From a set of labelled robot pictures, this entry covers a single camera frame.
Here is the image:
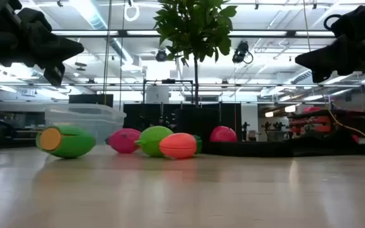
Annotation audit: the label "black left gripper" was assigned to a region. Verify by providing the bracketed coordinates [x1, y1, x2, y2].
[0, 0, 84, 87]

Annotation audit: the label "green toy melon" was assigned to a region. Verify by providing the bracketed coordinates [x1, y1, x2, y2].
[35, 125, 97, 159]

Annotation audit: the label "pink toy radish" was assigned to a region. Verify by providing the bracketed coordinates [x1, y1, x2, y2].
[105, 128, 142, 155]

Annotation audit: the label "red toy tomato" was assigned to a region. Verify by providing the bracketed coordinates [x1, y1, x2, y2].
[210, 125, 238, 143]

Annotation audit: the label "light green toy vegetable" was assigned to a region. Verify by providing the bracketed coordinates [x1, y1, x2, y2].
[134, 125, 174, 158]

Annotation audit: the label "orange toy carrot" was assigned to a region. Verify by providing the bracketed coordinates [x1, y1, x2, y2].
[159, 132, 203, 160]

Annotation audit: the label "clear plastic tupperware container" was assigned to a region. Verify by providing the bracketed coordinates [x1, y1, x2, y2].
[44, 103, 127, 146]

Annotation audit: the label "red storage bins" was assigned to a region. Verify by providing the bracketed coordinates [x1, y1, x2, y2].
[288, 106, 333, 137]

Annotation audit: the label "black hanging spotlight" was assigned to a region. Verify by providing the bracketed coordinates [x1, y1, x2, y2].
[155, 49, 169, 63]
[232, 41, 254, 65]

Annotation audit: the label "potted green artificial tree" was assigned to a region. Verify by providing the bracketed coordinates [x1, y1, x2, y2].
[153, 0, 239, 143]

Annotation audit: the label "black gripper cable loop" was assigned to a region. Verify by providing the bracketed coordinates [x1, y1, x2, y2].
[323, 14, 342, 32]

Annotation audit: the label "yellow hanging cable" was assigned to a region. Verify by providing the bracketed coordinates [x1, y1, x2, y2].
[327, 109, 365, 141]

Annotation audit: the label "white hanging ring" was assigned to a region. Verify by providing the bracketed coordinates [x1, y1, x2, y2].
[124, 2, 141, 22]

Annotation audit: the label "black partition wall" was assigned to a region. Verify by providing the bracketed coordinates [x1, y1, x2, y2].
[122, 103, 243, 141]

